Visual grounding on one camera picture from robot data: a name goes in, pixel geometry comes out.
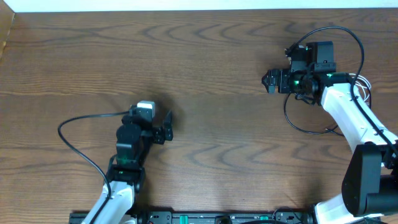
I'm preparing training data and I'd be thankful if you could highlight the white usb cable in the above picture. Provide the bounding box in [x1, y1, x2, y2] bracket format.
[348, 73, 373, 108]

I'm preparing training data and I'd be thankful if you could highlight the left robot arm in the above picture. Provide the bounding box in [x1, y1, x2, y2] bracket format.
[83, 106, 174, 223]

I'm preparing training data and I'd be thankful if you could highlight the right camera cable black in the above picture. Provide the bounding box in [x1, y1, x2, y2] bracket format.
[285, 26, 397, 155]

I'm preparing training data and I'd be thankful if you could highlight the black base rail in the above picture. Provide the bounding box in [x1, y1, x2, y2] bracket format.
[68, 211, 315, 224]

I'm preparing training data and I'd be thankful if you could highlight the camera cable black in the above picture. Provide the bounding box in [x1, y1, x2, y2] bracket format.
[57, 111, 131, 224]
[285, 26, 397, 155]

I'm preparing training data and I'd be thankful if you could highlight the black usb cable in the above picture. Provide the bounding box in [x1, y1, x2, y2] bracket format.
[283, 92, 345, 137]

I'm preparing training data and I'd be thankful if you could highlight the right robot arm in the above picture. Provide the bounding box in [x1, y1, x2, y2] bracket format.
[262, 42, 397, 223]

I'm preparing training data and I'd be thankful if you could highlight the left camera cable black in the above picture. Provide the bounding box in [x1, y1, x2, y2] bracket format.
[57, 111, 131, 224]

